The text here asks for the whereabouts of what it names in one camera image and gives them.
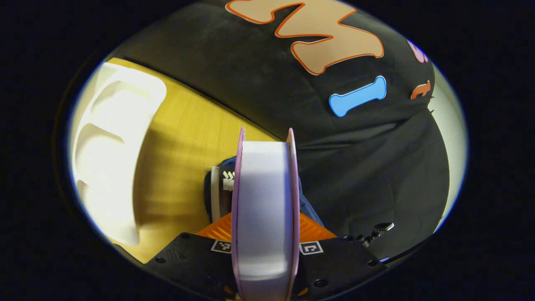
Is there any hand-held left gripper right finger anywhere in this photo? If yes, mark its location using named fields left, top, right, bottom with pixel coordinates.
left=298, top=213, right=387, bottom=300

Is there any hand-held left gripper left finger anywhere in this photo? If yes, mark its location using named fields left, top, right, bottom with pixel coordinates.
left=144, top=212, right=234, bottom=300

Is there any pink book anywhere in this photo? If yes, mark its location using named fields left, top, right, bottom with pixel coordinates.
left=231, top=128, right=301, bottom=301

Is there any white bookshelf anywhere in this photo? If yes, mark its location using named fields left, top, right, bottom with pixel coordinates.
left=72, top=63, right=168, bottom=247

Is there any black backdrop cloth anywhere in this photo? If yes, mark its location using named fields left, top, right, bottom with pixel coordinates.
left=113, top=0, right=450, bottom=260

